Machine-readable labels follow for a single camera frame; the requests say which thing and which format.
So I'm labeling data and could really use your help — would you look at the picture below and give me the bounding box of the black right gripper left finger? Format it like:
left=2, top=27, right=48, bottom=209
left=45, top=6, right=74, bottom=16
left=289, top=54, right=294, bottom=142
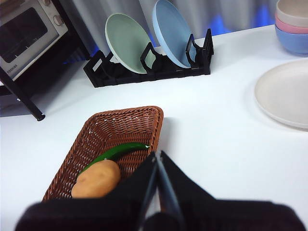
left=14, top=151, right=158, bottom=231

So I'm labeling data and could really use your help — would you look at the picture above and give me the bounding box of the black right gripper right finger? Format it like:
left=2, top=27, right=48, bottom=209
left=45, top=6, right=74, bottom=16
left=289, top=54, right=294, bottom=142
left=157, top=151, right=308, bottom=231

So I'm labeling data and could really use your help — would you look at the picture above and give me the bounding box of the brown potato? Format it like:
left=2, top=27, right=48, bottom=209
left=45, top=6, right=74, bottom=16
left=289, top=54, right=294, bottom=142
left=71, top=160, right=121, bottom=198

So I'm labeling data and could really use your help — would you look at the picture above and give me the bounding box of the green cucumber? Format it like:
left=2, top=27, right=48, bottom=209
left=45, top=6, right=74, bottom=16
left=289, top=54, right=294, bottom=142
left=79, top=142, right=150, bottom=174

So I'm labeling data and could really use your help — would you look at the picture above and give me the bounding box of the brown wicker basket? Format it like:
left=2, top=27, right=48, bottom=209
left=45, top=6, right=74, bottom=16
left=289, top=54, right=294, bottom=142
left=42, top=105, right=164, bottom=202

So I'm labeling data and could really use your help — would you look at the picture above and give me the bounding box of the cream flat plate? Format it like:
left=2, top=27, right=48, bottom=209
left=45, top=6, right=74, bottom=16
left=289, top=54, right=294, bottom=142
left=254, top=59, right=308, bottom=130

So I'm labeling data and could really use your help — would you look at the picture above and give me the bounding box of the black dish rack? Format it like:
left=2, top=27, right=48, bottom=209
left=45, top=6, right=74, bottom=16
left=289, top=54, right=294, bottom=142
left=83, top=28, right=216, bottom=88

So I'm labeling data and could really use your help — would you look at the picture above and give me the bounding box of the pale green plate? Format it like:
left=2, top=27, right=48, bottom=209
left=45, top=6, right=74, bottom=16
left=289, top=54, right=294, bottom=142
left=104, top=13, right=157, bottom=74

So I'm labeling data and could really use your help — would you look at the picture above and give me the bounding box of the blue bowl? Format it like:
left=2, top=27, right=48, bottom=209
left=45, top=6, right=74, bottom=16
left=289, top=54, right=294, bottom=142
left=275, top=25, right=308, bottom=57

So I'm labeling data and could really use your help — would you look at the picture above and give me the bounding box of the white toaster oven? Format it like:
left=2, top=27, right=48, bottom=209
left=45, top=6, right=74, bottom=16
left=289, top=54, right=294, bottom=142
left=0, top=0, right=69, bottom=81

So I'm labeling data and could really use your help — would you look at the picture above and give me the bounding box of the light blue plate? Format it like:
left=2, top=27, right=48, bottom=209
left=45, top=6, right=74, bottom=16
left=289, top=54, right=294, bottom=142
left=152, top=0, right=194, bottom=69

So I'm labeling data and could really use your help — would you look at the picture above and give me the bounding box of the pink bowl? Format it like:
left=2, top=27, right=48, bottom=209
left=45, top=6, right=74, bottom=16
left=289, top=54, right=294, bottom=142
left=275, top=15, right=308, bottom=34

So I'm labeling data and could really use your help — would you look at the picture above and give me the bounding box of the grey curtain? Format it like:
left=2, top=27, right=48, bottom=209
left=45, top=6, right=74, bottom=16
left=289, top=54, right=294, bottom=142
left=64, top=0, right=280, bottom=53

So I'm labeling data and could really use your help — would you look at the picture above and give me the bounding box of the cream bowl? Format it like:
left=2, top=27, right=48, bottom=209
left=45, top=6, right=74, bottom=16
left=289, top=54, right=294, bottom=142
left=276, top=0, right=308, bottom=27

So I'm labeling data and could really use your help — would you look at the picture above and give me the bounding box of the black metal shelf frame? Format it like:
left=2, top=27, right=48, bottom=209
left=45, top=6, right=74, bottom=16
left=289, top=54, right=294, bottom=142
left=0, top=0, right=97, bottom=122

